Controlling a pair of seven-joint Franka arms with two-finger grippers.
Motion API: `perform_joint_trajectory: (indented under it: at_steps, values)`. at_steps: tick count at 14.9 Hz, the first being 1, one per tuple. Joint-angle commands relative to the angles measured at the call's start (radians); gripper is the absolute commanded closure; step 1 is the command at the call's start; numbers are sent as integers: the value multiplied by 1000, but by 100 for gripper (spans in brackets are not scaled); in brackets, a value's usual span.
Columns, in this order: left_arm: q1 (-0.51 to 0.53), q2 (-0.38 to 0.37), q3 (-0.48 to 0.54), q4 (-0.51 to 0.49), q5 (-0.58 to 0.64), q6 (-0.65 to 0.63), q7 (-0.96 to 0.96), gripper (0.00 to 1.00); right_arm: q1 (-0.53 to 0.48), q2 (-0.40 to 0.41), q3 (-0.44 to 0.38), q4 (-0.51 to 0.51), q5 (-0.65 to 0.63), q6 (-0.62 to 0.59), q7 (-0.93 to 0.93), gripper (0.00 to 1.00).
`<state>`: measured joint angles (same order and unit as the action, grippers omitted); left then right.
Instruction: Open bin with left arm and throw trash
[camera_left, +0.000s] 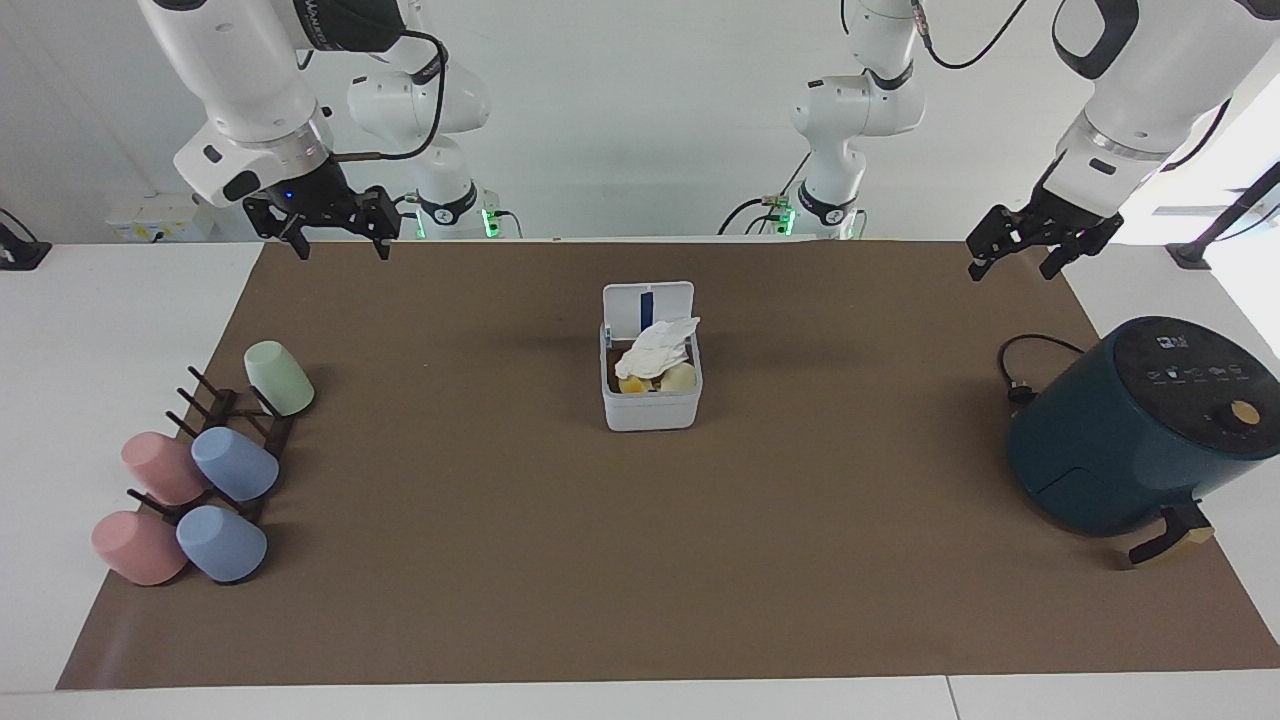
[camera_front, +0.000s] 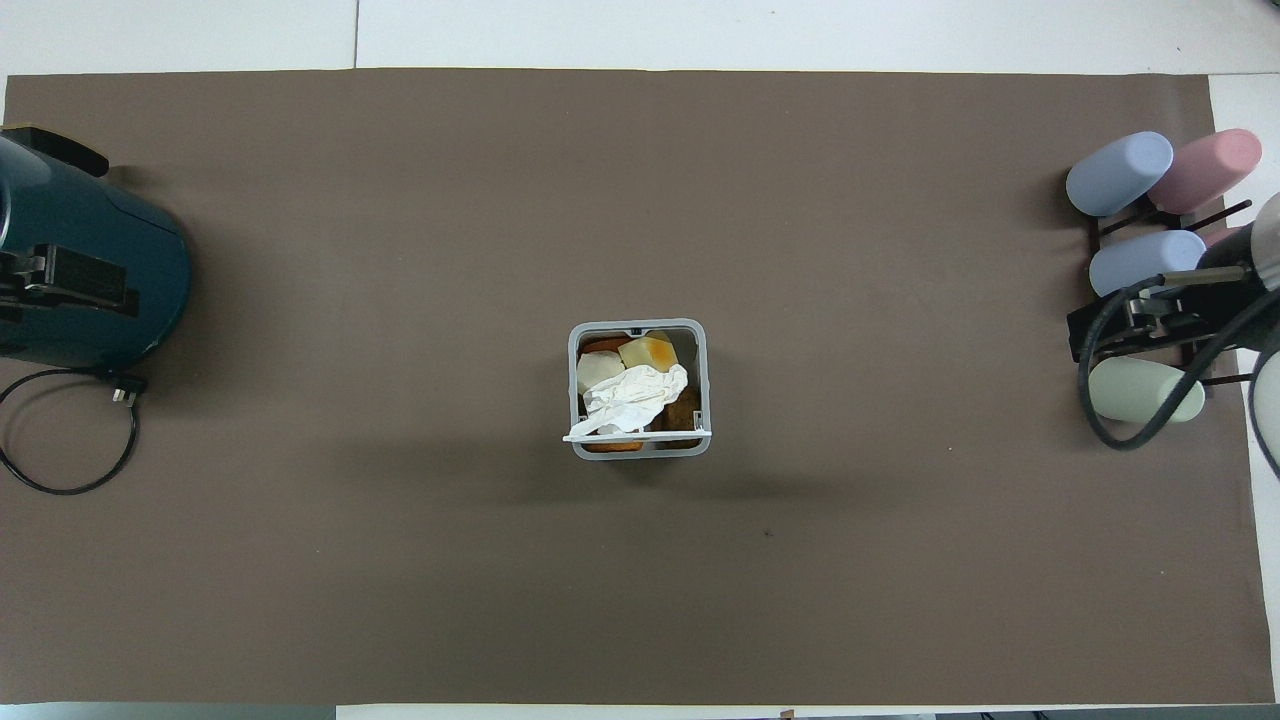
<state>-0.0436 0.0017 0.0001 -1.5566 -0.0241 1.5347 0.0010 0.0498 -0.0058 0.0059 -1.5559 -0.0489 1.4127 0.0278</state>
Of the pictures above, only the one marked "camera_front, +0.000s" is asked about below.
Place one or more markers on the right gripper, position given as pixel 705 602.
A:
pixel 1222 255

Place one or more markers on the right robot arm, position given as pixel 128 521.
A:
pixel 1270 240

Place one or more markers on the brown trash piece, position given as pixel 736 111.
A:
pixel 685 408

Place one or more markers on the orange trash piece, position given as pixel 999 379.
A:
pixel 603 344

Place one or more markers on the grey square trash bin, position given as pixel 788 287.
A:
pixel 573 400

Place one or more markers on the small pale blue cup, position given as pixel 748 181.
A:
pixel 1140 262

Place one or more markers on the pale pink cup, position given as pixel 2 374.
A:
pixel 1208 168

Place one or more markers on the black cup rack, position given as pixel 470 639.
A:
pixel 1120 225

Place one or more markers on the large pale blue cup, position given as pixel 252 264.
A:
pixel 1118 175

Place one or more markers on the pale green cup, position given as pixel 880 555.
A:
pixel 1140 390

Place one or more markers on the yellowish foam cube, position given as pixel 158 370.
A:
pixel 648 352

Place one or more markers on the crumpled white paper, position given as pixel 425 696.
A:
pixel 630 398

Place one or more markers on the white foam cube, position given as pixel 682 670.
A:
pixel 598 372

